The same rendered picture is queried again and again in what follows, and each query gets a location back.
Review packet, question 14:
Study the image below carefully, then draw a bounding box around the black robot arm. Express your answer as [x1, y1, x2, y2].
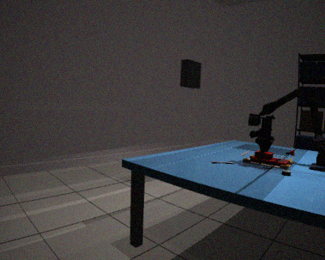
[248, 88, 325, 167]

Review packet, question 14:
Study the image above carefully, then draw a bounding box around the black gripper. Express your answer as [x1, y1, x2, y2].
[256, 127, 274, 155]

